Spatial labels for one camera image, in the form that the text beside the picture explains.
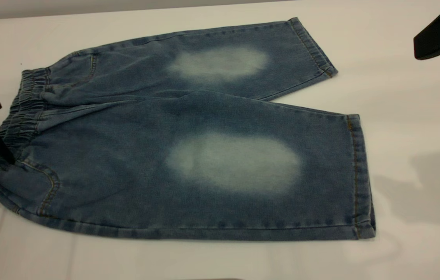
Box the blue denim pants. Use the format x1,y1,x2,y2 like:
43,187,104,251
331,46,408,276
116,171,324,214
0,17,377,242

